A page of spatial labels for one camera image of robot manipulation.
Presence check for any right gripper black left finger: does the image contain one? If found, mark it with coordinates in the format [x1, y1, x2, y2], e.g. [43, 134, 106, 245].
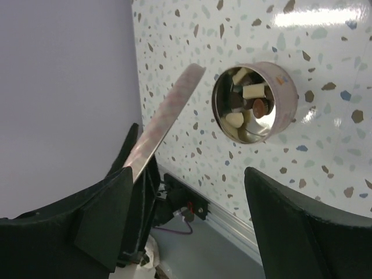
[1, 167, 133, 278]

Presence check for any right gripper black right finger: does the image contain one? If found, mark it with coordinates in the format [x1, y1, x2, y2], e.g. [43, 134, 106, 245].
[244, 167, 371, 278]

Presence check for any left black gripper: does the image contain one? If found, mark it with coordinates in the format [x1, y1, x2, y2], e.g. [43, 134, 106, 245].
[104, 122, 210, 267]

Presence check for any round silver tin lid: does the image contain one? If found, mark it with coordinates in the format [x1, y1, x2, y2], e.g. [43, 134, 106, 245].
[123, 63, 206, 183]

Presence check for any white chocolate round piece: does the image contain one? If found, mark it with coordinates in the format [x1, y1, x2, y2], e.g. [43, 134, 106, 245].
[225, 112, 244, 128]

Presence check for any round silver tin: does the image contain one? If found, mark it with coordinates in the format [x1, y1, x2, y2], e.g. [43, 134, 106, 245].
[212, 62, 298, 144]

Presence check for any white chocolate bar piece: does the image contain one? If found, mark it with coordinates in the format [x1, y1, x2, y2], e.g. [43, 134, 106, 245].
[242, 83, 265, 99]

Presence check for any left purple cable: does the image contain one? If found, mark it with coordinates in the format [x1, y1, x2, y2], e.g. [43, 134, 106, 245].
[151, 219, 194, 236]

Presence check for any aluminium rail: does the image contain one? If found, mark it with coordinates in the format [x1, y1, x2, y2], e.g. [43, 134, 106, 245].
[159, 166, 262, 265]

